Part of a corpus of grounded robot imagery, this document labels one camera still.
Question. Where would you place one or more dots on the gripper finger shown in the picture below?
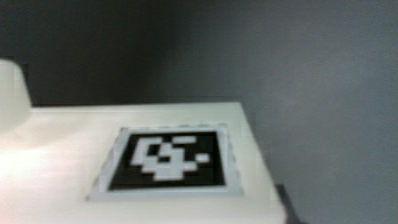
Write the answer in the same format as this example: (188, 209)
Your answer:
(291, 215)

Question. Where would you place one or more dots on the white drawer box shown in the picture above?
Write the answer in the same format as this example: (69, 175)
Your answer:
(128, 164)

